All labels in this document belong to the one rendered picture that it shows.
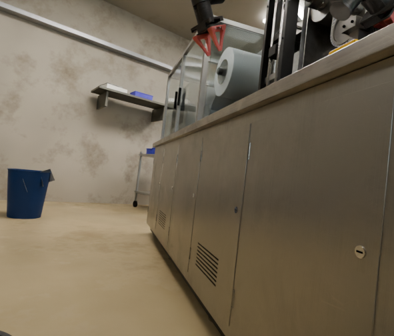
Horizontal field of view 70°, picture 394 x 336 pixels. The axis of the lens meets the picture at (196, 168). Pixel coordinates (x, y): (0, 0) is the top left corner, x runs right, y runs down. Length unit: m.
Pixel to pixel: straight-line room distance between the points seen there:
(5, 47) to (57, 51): 0.63
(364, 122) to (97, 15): 4.95
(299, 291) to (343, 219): 0.20
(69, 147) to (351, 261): 4.41
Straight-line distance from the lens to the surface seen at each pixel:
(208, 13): 1.02
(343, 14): 0.91
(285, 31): 1.21
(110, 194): 4.93
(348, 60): 0.63
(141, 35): 5.51
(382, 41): 0.60
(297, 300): 0.72
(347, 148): 0.62
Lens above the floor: 0.62
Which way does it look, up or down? 2 degrees up
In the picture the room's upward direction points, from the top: 6 degrees clockwise
